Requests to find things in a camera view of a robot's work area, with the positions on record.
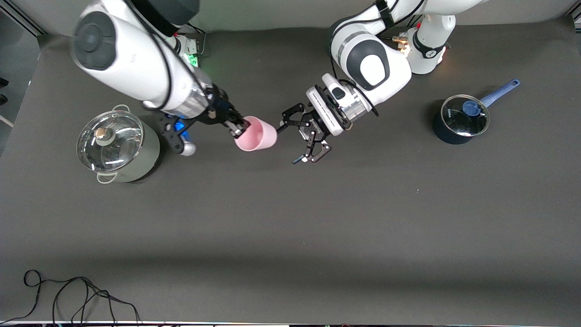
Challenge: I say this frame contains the pink plastic cup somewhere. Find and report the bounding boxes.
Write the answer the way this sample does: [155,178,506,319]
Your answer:
[234,116,278,152]

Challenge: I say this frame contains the dark grey table mat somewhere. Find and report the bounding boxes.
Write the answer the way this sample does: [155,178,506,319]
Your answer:
[0,20,581,324]

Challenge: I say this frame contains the grey-green stockpot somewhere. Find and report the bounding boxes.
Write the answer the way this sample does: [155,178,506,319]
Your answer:
[77,104,161,184]

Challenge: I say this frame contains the light grey backdrop cloth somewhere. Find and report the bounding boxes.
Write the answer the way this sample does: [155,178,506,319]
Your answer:
[14,0,575,38]

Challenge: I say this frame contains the glass lid with copper knob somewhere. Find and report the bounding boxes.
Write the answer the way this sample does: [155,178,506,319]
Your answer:
[76,110,144,173]

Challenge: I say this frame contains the dark blue saucepan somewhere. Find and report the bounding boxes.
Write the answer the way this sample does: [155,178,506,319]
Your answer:
[432,79,521,145]

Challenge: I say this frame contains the glass lid with blue knob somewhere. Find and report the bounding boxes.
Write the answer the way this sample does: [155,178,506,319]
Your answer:
[441,94,490,137]

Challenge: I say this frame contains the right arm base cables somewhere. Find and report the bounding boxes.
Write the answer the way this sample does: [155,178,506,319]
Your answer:
[182,22,207,58]

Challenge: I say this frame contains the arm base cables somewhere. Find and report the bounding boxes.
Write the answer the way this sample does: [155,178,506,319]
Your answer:
[182,22,207,58]
[390,14,425,51]

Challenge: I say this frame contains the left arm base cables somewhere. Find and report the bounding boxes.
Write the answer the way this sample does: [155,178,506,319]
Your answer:
[390,14,425,51]

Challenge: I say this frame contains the thin black loose cable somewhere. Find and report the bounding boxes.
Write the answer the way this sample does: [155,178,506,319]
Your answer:
[0,269,141,325]

